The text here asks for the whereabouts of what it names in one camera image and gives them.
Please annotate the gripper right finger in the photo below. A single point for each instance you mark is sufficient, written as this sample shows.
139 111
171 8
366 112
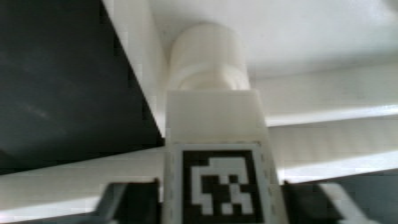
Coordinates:
322 205

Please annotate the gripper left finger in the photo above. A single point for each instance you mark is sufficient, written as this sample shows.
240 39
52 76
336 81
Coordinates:
128 205

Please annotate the white table leg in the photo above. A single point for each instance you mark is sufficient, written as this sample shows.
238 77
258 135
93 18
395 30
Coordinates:
221 184

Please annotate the white square table top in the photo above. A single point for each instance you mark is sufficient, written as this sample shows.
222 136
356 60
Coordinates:
320 48

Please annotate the white U-shaped obstacle fence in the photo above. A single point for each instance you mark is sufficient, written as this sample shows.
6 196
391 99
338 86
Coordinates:
322 150

